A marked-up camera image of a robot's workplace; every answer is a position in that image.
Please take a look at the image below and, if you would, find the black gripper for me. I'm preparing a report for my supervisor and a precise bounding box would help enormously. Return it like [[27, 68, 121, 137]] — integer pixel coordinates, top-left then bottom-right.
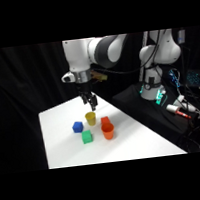
[[75, 78, 100, 113]]

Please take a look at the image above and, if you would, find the orange plastic cup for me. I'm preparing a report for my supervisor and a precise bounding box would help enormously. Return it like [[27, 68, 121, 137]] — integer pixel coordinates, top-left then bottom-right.
[[100, 122, 117, 142]]

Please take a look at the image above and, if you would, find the yellow plastic cup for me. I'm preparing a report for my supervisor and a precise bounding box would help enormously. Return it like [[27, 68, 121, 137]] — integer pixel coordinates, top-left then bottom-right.
[[83, 111, 98, 128]]

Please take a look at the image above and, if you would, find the orange-red cube block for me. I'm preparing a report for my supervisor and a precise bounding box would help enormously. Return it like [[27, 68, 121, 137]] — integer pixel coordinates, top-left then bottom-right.
[[100, 115, 111, 127]]

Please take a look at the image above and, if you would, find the beige wrist connector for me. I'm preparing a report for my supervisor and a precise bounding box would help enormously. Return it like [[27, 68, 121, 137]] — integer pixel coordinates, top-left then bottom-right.
[[91, 70, 109, 84]]

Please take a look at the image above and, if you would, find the blue cube block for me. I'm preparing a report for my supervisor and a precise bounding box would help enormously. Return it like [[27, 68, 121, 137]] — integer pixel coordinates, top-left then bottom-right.
[[71, 120, 85, 134]]

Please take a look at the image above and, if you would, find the green cube block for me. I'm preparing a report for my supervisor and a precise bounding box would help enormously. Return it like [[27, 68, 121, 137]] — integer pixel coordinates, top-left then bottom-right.
[[80, 129, 94, 145]]

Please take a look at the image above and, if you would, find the black robot stand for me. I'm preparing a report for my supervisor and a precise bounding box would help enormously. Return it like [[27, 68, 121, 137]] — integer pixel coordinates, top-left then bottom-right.
[[108, 76, 198, 144]]

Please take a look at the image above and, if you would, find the black curtain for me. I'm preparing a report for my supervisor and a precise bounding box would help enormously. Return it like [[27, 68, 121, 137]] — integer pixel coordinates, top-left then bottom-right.
[[0, 25, 200, 176]]

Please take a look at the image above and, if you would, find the green lit control box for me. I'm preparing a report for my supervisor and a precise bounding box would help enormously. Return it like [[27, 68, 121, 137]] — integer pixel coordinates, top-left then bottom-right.
[[153, 88, 169, 108]]

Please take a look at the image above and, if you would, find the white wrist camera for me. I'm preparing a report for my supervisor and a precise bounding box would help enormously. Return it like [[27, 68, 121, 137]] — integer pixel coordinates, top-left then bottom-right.
[[60, 71, 77, 85]]

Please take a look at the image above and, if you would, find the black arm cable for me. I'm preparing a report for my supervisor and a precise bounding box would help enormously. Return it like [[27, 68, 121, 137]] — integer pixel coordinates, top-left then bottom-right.
[[88, 30, 167, 79]]

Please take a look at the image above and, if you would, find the blue lit cable bundle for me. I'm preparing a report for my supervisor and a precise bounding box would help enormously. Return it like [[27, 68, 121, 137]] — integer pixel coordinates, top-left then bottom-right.
[[167, 67, 184, 90]]

